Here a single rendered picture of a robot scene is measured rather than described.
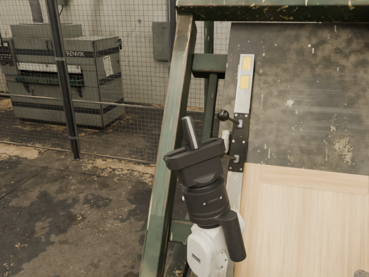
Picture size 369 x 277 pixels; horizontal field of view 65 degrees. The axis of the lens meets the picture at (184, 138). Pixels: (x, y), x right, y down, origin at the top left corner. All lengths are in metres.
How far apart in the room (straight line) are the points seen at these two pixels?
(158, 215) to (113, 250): 1.69
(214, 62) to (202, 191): 0.71
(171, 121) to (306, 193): 0.51
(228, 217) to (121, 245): 2.17
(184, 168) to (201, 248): 0.16
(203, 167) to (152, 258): 0.54
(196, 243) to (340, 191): 0.58
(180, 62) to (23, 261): 2.18
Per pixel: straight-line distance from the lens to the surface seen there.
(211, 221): 0.58
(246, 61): 1.09
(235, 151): 0.99
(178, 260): 1.44
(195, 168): 0.55
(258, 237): 1.02
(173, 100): 1.06
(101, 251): 2.69
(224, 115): 0.90
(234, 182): 0.99
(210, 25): 1.69
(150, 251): 1.04
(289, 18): 1.20
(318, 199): 1.04
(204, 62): 1.19
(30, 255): 2.86
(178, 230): 1.09
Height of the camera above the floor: 1.83
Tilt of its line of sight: 23 degrees down
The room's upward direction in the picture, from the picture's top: straight up
